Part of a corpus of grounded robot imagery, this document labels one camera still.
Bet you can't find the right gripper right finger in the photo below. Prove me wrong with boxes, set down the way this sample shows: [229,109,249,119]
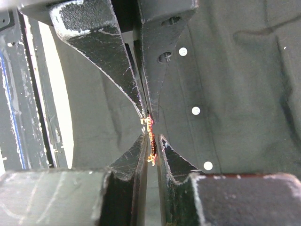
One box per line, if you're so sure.
[157,135,301,226]

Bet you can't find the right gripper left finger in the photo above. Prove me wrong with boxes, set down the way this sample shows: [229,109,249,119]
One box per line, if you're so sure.
[0,134,148,226]

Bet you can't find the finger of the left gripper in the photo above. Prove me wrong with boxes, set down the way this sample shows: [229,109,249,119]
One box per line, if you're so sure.
[137,0,200,121]

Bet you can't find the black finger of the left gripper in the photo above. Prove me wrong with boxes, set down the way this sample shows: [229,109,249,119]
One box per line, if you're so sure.
[17,0,145,118]

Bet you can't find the black button shirt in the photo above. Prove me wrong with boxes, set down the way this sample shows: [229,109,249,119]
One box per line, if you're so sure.
[49,0,301,226]

